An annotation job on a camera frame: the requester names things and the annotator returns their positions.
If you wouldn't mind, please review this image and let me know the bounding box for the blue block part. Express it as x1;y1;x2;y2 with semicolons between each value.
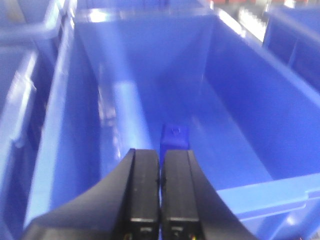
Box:
160;123;190;153

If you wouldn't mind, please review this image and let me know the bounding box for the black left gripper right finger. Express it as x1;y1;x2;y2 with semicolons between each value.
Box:
161;150;256;240

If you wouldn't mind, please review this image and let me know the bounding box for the blue target bin left arm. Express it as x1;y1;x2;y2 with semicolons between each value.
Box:
22;7;320;240

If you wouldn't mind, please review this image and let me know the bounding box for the blue neighbouring bin left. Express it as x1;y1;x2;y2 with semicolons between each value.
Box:
0;47;38;240

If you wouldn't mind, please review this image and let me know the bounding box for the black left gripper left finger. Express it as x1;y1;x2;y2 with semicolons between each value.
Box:
21;148;160;240

